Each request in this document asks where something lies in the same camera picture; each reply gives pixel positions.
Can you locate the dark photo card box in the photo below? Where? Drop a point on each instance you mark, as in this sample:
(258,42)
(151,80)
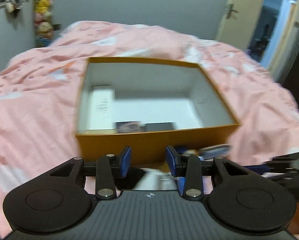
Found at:
(130,127)

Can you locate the long white gift box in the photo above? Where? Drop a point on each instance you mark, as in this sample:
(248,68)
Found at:
(100,115)

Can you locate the pink patterned bed duvet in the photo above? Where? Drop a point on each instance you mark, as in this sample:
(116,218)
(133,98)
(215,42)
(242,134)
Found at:
(39,89)

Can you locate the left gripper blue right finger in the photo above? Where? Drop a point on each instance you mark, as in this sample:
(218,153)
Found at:
(173,161)

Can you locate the dark grey square box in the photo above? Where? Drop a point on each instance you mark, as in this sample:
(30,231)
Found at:
(160,126)

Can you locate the orange cardboard storage box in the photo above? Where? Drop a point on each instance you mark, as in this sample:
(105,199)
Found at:
(151,91)

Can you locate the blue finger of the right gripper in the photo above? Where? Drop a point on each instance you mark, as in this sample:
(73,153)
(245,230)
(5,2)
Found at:
(259,169)

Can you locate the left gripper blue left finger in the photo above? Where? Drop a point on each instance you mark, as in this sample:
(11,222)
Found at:
(124,161)

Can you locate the white printed item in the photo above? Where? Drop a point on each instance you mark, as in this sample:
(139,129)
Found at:
(156,180)

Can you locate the cream bedroom door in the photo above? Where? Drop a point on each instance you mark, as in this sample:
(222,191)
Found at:
(238,24)

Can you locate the hanging plush toy organizer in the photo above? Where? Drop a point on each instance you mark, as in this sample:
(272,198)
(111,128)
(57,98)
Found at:
(43,22)

